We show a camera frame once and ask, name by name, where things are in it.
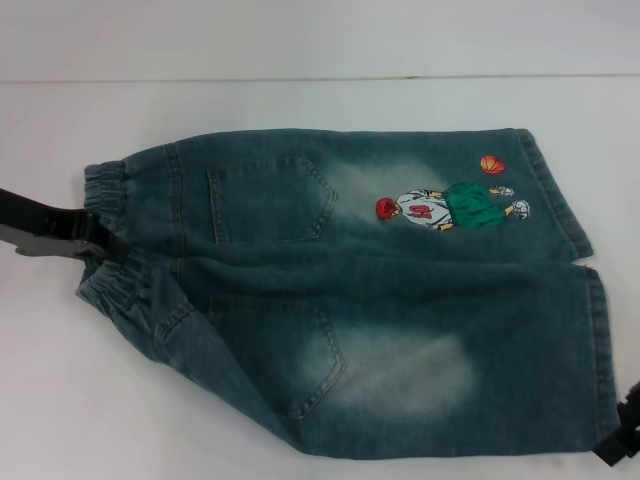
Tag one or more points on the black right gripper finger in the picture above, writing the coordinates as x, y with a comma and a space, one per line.
622, 442
631, 415

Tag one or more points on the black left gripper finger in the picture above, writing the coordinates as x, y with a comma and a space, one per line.
45, 246
82, 227

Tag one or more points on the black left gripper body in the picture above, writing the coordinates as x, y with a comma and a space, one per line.
22, 210

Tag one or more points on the blue denim shorts with embroidery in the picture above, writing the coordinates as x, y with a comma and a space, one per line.
400, 290

